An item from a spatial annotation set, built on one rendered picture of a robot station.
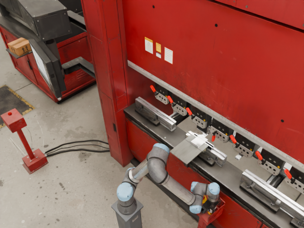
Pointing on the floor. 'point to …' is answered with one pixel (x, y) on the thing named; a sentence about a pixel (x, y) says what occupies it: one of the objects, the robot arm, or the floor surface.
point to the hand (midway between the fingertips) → (209, 211)
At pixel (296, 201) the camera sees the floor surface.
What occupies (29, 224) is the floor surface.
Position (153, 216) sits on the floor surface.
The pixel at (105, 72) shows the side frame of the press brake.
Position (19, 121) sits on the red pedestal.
